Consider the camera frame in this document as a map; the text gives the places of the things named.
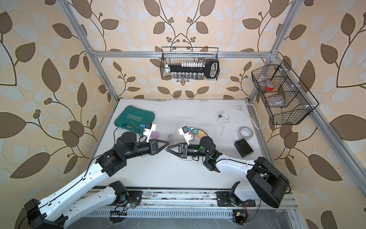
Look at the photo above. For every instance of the black box on table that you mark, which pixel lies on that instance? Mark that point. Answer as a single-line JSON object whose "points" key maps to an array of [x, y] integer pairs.
{"points": [[243, 148]]}

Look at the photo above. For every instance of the black wire basket wall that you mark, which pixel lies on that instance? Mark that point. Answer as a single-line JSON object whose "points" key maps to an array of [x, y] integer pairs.
{"points": [[291, 100], [178, 54]]}

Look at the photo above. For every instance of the red object in basket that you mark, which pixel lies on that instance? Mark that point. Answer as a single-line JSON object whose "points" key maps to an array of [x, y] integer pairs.
{"points": [[269, 87]]}

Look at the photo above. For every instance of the green plastic tool case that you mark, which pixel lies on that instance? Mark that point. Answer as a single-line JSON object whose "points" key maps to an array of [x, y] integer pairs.
{"points": [[132, 119]]}

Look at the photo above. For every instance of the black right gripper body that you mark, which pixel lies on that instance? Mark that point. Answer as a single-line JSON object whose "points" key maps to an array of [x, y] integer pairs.
{"points": [[194, 150]]}

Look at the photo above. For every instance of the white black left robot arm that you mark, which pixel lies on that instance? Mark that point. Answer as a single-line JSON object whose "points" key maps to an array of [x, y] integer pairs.
{"points": [[62, 208]]}

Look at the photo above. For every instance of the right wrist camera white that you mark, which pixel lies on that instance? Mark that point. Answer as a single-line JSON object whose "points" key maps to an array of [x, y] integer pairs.
{"points": [[185, 132]]}

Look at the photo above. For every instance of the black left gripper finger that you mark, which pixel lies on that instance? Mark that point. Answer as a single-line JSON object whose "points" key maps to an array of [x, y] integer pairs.
{"points": [[162, 143], [156, 149]]}

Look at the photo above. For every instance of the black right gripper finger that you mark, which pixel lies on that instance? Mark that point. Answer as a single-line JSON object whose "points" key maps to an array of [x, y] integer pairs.
{"points": [[178, 154], [174, 147]]}

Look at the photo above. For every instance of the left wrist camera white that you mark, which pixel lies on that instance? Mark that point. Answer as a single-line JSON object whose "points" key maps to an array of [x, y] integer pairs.
{"points": [[148, 129]]}

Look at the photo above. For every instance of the black wire basket right wall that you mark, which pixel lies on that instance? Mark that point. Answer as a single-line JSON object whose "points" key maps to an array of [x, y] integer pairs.
{"points": [[291, 100]]}

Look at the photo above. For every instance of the pink earbud case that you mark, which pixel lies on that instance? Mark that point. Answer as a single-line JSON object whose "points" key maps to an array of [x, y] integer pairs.
{"points": [[155, 135]]}

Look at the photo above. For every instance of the black wire basket back wall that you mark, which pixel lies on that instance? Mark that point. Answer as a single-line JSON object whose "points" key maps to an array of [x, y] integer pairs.
{"points": [[178, 54]]}

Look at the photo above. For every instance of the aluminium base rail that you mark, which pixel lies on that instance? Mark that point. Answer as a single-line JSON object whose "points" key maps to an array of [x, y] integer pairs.
{"points": [[186, 203]]}

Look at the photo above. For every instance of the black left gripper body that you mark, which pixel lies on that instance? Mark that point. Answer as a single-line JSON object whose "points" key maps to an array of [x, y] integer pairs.
{"points": [[142, 149]]}

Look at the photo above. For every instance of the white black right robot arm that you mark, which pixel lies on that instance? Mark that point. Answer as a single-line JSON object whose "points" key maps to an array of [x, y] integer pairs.
{"points": [[266, 182]]}

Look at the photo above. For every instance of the black socket set rail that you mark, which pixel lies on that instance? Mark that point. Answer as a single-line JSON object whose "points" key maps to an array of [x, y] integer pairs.
{"points": [[200, 70]]}

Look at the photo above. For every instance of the white tape roll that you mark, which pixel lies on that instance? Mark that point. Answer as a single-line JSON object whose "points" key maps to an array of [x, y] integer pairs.
{"points": [[245, 132]]}

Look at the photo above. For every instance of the pink power strip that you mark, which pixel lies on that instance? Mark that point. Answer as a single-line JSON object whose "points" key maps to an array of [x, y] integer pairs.
{"points": [[200, 134]]}

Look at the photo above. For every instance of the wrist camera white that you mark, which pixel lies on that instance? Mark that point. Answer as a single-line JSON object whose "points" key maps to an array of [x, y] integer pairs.
{"points": [[185, 132], [148, 129]]}

